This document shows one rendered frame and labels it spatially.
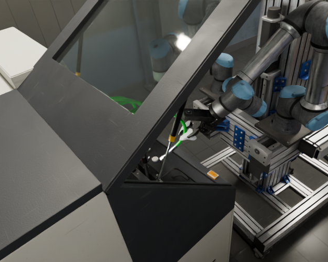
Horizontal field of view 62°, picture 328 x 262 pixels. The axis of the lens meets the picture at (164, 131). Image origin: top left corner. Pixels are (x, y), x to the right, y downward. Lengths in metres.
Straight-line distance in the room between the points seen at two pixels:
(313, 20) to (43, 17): 2.71
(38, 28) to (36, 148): 2.54
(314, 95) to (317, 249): 1.38
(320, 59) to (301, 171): 1.46
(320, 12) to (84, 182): 0.96
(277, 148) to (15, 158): 1.20
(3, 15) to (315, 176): 3.19
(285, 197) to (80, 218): 1.81
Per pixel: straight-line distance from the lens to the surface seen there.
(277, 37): 1.22
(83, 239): 0.80
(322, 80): 1.26
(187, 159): 1.47
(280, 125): 1.51
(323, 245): 2.42
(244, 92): 1.01
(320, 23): 1.15
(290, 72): 1.62
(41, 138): 0.92
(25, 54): 1.44
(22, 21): 3.30
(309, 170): 2.55
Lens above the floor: 2.01
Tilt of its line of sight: 40 degrees down
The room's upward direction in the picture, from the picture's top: 8 degrees counter-clockwise
